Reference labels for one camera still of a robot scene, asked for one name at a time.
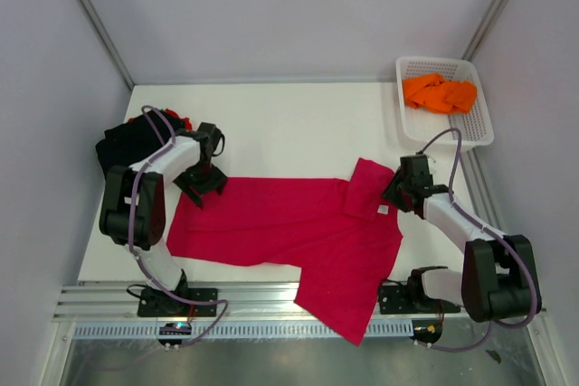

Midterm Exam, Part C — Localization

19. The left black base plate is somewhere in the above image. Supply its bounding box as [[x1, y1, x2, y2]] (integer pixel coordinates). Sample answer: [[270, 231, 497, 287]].
[[137, 287, 218, 318]]

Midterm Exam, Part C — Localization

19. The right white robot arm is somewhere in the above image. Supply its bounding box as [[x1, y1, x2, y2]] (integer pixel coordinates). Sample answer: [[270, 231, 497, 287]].
[[383, 154, 542, 326]]

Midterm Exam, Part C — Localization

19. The magenta t shirt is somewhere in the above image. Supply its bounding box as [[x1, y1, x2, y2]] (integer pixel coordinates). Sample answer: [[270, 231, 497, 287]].
[[166, 159, 403, 345]]

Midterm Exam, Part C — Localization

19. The white perforated plastic basket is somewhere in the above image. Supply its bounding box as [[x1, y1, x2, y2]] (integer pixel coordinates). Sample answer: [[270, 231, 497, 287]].
[[395, 56, 494, 151]]

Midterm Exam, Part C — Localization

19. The right black controller board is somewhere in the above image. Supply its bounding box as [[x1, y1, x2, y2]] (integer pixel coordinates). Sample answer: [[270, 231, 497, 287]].
[[411, 320, 442, 344]]

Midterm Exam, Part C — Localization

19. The black controller board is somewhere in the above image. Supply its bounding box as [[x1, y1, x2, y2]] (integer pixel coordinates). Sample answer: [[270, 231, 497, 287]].
[[411, 320, 442, 344], [157, 321, 192, 347]]

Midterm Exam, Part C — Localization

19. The aluminium side rail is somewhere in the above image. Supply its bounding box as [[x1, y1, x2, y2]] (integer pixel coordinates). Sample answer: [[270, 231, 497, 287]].
[[460, 149, 508, 233]]

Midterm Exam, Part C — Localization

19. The black folded t shirt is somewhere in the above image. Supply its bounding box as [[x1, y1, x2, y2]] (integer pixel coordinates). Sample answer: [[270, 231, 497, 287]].
[[95, 115, 170, 176]]

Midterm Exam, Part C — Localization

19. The left black controller board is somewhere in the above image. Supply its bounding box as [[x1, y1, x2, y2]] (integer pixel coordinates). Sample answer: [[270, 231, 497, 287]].
[[157, 321, 192, 347]]

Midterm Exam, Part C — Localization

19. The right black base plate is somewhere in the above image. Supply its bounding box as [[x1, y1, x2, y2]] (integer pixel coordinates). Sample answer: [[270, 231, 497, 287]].
[[377, 279, 461, 315]]

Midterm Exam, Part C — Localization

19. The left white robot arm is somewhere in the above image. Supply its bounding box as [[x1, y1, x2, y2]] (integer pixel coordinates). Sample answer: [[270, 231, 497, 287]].
[[99, 123, 228, 316]]

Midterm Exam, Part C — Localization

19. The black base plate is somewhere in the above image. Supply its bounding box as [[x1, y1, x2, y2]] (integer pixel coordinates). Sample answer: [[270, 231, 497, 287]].
[[377, 279, 461, 315], [137, 287, 218, 318]]

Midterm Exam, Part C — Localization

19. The orange t shirt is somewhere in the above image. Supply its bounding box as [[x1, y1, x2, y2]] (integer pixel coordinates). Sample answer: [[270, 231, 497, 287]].
[[402, 73, 478, 115]]

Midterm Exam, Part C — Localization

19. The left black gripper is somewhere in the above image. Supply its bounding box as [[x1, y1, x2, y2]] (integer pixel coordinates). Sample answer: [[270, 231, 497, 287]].
[[174, 160, 226, 210]]

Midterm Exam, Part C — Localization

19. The red folded t shirt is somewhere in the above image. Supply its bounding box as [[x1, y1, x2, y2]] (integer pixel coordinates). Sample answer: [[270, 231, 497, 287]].
[[148, 108, 193, 130]]

